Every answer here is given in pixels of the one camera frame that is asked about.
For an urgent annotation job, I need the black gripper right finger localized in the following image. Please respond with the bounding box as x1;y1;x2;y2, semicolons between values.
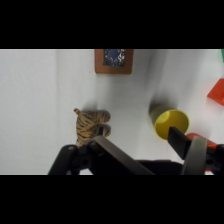
167;126;224;176

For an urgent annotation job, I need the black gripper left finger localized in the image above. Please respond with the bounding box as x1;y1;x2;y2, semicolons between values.
48;134;155;176

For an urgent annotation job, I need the striped plush tiger toy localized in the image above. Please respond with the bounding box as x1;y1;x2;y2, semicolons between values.
73;108;112;148

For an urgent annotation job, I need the yellow plastic cup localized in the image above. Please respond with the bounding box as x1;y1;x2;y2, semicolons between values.
149;103;191;141

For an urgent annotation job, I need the red flat block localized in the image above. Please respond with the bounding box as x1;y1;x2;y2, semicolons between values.
206;78;224;107

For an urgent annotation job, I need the wooden block with blue pattern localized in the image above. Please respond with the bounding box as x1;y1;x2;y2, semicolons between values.
94;49;134;75

